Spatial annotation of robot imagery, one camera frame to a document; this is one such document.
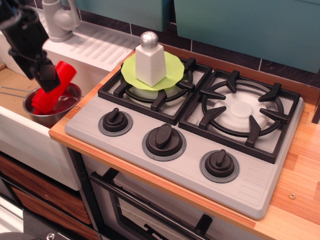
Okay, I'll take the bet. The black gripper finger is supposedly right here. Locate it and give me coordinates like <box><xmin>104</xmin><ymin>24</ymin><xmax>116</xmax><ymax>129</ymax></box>
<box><xmin>32</xmin><ymin>56</ymin><xmax>61</xmax><ymax>93</ymax></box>
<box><xmin>12</xmin><ymin>53</ymin><xmax>38</xmax><ymax>79</ymax></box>

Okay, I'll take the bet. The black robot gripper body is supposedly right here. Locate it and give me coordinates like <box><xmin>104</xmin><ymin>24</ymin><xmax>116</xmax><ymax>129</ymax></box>
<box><xmin>0</xmin><ymin>0</ymin><xmax>50</xmax><ymax>68</ymax></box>

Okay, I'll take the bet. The red ketchup squeeze bottle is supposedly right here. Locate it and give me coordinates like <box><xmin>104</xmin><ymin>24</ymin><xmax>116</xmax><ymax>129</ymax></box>
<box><xmin>31</xmin><ymin>61</ymin><xmax>77</xmax><ymax>115</ymax></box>

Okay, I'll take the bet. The white salt shaker silver cap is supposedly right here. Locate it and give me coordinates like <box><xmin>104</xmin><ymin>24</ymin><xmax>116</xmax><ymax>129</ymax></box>
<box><xmin>135</xmin><ymin>31</ymin><xmax>167</xmax><ymax>87</ymax></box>

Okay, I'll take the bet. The lime green plastic plate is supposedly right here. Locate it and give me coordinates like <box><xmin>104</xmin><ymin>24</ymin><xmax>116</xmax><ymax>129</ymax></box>
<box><xmin>121</xmin><ymin>51</ymin><xmax>185</xmax><ymax>91</ymax></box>

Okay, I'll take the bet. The small steel saucepan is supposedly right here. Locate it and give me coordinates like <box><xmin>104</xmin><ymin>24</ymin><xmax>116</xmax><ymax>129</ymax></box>
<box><xmin>0</xmin><ymin>82</ymin><xmax>82</xmax><ymax>128</ymax></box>

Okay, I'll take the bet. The grey toy faucet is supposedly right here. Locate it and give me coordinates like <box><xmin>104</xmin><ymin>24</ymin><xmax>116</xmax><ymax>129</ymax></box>
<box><xmin>42</xmin><ymin>0</ymin><xmax>81</xmax><ymax>43</ymax></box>

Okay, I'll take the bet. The black left stove knob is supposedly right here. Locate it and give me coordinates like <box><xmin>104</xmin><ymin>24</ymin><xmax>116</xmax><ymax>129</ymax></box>
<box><xmin>98</xmin><ymin>107</ymin><xmax>133</xmax><ymax>137</ymax></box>

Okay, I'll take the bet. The black stove knob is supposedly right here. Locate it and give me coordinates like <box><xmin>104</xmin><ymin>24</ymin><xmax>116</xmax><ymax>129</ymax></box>
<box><xmin>142</xmin><ymin>123</ymin><xmax>187</xmax><ymax>162</ymax></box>
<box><xmin>98</xmin><ymin>107</ymin><xmax>133</xmax><ymax>137</ymax></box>
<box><xmin>199</xmin><ymin>149</ymin><xmax>240</xmax><ymax>184</ymax></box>

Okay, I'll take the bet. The wooden drawer front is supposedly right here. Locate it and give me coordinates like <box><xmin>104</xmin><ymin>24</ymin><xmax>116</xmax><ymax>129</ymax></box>
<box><xmin>0</xmin><ymin>154</ymin><xmax>92</xmax><ymax>225</ymax></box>

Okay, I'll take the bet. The black left burner grate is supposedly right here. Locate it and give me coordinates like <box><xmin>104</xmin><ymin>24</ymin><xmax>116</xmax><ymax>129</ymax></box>
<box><xmin>98</xmin><ymin>57</ymin><xmax>213</xmax><ymax>125</ymax></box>

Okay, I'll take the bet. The black burner grate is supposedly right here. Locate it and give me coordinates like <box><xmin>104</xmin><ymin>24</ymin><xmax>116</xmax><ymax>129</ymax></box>
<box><xmin>179</xmin><ymin>70</ymin><xmax>304</xmax><ymax>164</ymax></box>
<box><xmin>98</xmin><ymin>57</ymin><xmax>213</xmax><ymax>125</ymax></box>

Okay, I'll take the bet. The black middle stove knob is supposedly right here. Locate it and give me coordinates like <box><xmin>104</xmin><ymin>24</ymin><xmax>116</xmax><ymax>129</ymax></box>
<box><xmin>142</xmin><ymin>123</ymin><xmax>187</xmax><ymax>162</ymax></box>

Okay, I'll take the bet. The black right stove knob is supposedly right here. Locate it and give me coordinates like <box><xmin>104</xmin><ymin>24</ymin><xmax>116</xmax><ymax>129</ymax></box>
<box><xmin>199</xmin><ymin>149</ymin><xmax>240</xmax><ymax>184</ymax></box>

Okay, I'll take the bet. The black right burner grate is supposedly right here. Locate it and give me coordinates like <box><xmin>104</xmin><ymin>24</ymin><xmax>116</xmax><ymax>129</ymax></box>
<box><xmin>179</xmin><ymin>70</ymin><xmax>304</xmax><ymax>164</ymax></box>

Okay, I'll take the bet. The grey toy stove top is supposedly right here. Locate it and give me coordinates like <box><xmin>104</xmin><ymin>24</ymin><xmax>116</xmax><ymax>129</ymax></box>
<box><xmin>65</xmin><ymin>89</ymin><xmax>299</xmax><ymax>219</ymax></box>

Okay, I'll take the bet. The oven door with black handle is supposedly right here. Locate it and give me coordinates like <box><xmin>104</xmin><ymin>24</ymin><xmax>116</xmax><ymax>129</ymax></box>
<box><xmin>89</xmin><ymin>168</ymin><xmax>258</xmax><ymax>240</ymax></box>

